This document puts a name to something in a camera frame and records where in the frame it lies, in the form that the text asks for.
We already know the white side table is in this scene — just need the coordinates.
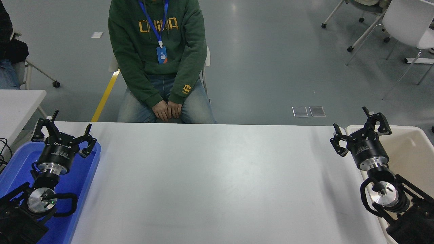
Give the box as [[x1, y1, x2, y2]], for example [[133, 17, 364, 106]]
[[0, 89, 48, 149]]

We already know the white shell chair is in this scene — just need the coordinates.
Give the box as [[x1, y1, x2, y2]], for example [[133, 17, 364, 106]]
[[345, 0, 434, 100]]

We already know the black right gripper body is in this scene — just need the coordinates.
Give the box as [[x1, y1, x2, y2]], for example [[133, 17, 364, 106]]
[[348, 131, 390, 169]]

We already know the rolling office chair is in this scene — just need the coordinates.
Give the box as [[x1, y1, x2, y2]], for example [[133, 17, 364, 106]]
[[321, 0, 391, 52]]

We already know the large pale plastic bin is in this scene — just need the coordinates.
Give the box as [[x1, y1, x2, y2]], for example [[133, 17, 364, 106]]
[[345, 125, 434, 244]]

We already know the blue plastic tray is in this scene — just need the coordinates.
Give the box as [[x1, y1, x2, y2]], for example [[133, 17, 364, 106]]
[[0, 141, 101, 244]]

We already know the blue lanyard badge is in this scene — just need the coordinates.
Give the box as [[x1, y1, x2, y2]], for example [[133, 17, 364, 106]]
[[138, 0, 169, 65]]

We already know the person's left hand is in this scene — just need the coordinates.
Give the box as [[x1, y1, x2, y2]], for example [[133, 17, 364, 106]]
[[167, 100, 183, 119]]

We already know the person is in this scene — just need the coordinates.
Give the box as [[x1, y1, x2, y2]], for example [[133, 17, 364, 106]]
[[0, 0, 29, 90], [108, 0, 217, 124]]

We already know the white rolling chair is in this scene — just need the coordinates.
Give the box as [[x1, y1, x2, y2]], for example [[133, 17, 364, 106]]
[[9, 30, 61, 90]]

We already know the black cable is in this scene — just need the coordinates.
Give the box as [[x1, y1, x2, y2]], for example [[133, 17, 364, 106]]
[[0, 137, 13, 170]]

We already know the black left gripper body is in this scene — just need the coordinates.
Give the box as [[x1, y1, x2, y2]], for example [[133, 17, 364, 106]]
[[38, 138, 81, 168]]

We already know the yellow floor tape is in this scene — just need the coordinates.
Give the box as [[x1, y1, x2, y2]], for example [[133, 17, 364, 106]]
[[91, 69, 120, 122]]

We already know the person's right hand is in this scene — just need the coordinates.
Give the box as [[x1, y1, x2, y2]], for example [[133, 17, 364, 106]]
[[151, 100, 169, 122]]

